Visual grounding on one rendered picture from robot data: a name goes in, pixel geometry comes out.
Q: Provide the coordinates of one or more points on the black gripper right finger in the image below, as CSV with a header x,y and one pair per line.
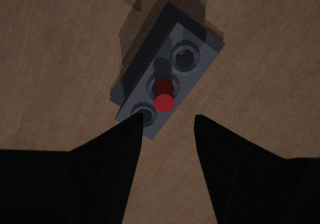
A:
x,y
250,185

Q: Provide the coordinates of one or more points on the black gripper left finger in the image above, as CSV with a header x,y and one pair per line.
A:
x,y
88,185

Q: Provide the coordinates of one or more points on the dark red peg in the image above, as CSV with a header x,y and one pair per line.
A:
x,y
164,98

